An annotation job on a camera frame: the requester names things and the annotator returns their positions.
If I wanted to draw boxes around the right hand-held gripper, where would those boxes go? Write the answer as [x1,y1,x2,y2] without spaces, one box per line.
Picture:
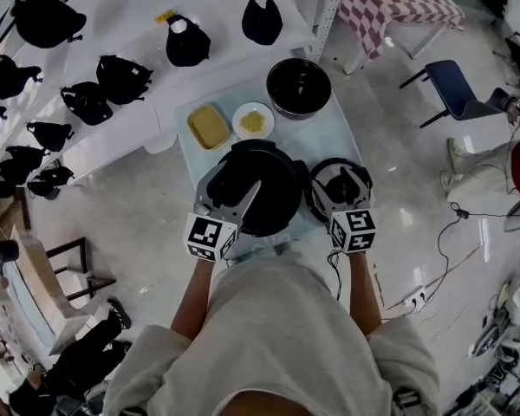
[315,166,378,255]

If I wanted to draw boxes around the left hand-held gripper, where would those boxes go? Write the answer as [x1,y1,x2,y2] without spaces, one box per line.
[183,162,264,263]

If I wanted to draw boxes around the steel black pressure cooker lid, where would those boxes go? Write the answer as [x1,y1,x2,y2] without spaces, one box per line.
[304,157,374,225]

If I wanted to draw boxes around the black pressure cooker body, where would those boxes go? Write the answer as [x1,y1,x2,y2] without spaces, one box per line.
[207,140,311,239]

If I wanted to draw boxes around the person's right forearm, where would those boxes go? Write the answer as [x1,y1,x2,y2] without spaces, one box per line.
[348,251,384,342]

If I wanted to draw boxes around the person's left forearm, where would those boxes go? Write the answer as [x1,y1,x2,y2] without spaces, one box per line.
[169,256,218,342]

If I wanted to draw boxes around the small table with blue cloth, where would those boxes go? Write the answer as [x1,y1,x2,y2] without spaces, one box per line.
[173,75,374,260]

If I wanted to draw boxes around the white round plate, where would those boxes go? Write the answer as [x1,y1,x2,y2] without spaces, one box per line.
[231,101,276,141]

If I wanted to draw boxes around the yellow rectangular tray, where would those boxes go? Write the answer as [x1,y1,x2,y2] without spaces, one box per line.
[186,102,232,152]

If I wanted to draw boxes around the yellow corn kernels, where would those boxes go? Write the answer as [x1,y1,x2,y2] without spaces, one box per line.
[239,111,265,133]

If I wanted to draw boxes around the black inner pot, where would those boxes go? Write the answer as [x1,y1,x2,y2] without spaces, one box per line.
[265,56,333,121]

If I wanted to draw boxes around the white power strip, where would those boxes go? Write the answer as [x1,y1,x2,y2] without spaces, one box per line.
[402,288,431,308]

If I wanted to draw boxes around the dark blue chair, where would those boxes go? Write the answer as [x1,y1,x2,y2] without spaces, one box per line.
[399,59,510,130]

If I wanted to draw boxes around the person's beige shirt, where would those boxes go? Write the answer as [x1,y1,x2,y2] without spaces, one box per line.
[101,249,441,416]

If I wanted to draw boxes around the checkered cloth table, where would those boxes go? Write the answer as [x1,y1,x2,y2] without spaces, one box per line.
[335,0,467,75]

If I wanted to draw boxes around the white shelf unit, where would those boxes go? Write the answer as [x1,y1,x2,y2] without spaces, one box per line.
[0,0,353,190]

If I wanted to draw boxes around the wooden table with cloth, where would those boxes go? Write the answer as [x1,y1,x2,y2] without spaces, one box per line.
[0,225,119,357]

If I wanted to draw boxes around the black cylindrical container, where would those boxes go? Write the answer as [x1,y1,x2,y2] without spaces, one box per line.
[0,239,21,263]

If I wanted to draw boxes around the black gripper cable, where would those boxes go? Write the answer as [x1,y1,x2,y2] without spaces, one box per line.
[326,249,344,301]

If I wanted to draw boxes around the black power adapter cable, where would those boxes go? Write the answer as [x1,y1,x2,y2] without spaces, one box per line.
[428,201,520,303]

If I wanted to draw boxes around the red floor cable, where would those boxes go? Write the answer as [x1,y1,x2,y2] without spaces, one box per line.
[385,244,483,312]

